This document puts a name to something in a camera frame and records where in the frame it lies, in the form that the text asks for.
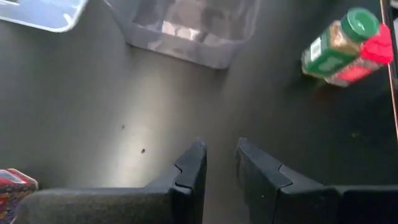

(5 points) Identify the translucent grey handled bin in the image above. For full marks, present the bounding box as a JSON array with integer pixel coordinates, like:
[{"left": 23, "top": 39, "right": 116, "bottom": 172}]
[{"left": 104, "top": 0, "right": 261, "bottom": 70}]

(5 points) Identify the clear plastic tub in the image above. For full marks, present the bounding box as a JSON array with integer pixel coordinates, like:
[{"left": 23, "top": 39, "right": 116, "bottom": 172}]
[{"left": 0, "top": 0, "right": 90, "bottom": 34}]

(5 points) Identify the table frame with wooden border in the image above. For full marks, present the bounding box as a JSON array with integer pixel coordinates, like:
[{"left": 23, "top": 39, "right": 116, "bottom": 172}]
[{"left": 379, "top": 0, "right": 398, "bottom": 141}]

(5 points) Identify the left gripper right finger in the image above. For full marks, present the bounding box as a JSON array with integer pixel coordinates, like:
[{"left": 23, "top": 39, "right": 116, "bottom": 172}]
[{"left": 234, "top": 136, "right": 398, "bottom": 224}]

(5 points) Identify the smoked paprika tin red lid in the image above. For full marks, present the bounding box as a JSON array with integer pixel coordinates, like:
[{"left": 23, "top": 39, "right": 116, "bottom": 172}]
[
  {"left": 0, "top": 167, "right": 40, "bottom": 224},
  {"left": 323, "top": 23, "right": 394, "bottom": 88}
]

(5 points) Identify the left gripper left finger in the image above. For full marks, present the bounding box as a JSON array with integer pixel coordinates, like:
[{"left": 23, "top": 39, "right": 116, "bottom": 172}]
[{"left": 14, "top": 138, "right": 208, "bottom": 224}]

